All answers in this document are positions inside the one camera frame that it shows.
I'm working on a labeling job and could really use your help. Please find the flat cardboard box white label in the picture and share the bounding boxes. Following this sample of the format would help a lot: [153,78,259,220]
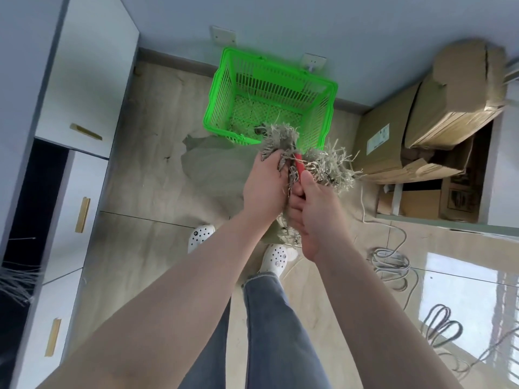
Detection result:
[352,82,423,175]

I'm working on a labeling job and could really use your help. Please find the person's white clog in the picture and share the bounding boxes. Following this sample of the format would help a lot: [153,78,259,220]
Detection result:
[259,244,289,279]
[187,224,217,254]

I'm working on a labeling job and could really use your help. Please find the red handled tool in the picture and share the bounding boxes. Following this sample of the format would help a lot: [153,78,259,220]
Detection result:
[294,153,310,183]

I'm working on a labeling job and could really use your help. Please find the small plain cardboard box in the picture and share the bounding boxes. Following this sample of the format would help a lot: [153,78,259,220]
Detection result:
[376,189,443,220]

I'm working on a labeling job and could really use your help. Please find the flattened cardboard pieces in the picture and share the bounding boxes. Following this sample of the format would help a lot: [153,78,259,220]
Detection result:
[363,135,476,185]

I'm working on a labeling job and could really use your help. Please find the large crumpled cardboard box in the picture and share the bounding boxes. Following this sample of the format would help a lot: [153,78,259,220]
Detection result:
[405,39,508,150]

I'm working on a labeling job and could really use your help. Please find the person's left jeans leg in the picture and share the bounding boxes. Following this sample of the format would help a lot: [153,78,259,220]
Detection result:
[178,297,232,389]

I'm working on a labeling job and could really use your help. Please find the person's jeans leg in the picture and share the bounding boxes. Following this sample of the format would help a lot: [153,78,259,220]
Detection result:
[242,272,332,389]
[178,297,232,389]

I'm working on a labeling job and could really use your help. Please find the person's left forearm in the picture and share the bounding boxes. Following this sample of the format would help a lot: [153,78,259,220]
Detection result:
[38,210,277,389]

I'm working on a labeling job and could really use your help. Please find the printed cardboard box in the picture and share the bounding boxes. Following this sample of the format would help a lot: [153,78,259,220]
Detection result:
[439,173,482,223]

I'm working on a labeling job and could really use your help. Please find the person's right jeans leg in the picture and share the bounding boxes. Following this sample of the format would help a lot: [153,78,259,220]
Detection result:
[242,272,332,389]

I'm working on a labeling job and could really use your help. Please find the person's right white clog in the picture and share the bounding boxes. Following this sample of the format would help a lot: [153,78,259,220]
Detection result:
[259,244,289,279]

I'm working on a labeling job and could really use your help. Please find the person's left white clog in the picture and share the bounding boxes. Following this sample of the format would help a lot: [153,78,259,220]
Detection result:
[187,224,217,254]

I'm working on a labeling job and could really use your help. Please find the person's left hand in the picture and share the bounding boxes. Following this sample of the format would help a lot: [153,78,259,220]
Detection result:
[242,149,291,224]

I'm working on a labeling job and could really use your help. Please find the person's right hand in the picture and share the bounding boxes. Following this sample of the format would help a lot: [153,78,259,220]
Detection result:
[286,170,354,264]

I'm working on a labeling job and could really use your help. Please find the gold cabinet handle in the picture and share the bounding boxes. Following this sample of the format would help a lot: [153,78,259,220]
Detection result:
[75,197,91,234]
[44,317,62,358]
[69,123,104,142]

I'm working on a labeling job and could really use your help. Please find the green plastic basket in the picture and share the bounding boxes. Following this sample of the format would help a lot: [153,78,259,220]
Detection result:
[203,47,339,153]

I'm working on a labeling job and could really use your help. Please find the grey coiled cable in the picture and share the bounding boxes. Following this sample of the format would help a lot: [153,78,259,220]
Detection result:
[419,304,519,375]

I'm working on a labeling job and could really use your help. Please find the white cable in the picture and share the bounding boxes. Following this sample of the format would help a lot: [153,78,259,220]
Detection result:
[360,185,420,310]

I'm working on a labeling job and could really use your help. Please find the white cabinet with drawers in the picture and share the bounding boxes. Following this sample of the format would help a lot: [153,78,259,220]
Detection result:
[0,0,140,389]

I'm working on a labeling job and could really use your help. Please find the bundle of shredded paper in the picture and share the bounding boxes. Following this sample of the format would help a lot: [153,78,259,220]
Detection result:
[259,123,362,246]

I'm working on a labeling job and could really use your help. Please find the white wall socket with plug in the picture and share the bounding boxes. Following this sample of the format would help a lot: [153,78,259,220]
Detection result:
[299,53,327,73]

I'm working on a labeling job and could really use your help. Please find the person's right forearm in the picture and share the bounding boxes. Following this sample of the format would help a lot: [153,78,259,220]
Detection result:
[312,241,465,389]

